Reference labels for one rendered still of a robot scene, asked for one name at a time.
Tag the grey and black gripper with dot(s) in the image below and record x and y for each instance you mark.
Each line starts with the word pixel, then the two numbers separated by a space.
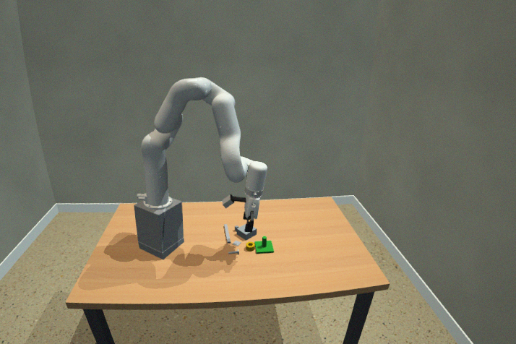
pixel 251 211

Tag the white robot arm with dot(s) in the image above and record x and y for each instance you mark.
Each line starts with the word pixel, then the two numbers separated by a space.
pixel 170 117

